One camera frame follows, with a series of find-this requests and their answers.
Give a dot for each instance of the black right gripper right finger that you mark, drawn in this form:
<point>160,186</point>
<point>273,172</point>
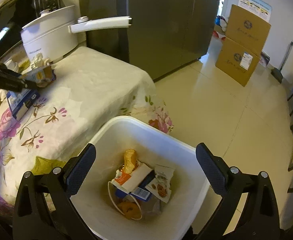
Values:
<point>259,218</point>

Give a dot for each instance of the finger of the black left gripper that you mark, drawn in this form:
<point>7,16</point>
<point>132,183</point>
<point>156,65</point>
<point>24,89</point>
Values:
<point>13,81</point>

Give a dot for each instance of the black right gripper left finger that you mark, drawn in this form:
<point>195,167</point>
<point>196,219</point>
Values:
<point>43,209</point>

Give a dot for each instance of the white snack wrapper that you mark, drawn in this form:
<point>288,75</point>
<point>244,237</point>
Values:
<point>160,185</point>

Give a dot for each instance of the white plastic trash bin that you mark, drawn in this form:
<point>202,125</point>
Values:
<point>95,201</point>

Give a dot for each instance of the white bowl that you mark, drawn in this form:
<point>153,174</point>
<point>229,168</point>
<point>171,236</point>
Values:
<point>11,65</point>

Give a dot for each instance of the dark blue flat box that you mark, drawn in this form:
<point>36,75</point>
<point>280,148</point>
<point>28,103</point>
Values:
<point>20,102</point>

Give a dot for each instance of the crumpled white tissue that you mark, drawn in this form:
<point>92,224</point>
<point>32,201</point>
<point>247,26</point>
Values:
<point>39,61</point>

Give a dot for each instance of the light blue carton box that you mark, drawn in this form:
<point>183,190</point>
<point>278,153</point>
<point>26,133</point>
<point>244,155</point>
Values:
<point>42,76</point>

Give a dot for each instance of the white electric cooking pot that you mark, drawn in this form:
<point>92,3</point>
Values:
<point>54,34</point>

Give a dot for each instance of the white orange carton in bin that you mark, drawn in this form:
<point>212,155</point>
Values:
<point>128,182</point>

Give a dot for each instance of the floral tablecloth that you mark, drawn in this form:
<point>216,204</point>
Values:
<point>90,89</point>

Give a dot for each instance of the black microwave oven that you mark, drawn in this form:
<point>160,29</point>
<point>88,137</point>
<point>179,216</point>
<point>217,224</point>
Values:
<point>14,14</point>

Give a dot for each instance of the blue package in bin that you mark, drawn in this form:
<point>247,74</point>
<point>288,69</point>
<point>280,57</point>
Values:
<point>141,192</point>

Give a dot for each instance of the lower cardboard box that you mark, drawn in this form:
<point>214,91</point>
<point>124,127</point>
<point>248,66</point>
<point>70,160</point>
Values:
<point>237,61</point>

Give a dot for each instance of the cardboard box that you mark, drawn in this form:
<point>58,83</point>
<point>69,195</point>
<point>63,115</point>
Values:
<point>247,29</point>
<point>237,61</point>

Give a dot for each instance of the grey refrigerator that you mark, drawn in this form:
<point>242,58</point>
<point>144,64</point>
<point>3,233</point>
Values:
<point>164,36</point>

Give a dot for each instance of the upper cardboard box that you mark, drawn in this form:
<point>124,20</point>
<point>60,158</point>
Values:
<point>247,29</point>

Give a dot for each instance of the wall poster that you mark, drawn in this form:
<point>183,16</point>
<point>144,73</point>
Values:
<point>257,7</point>

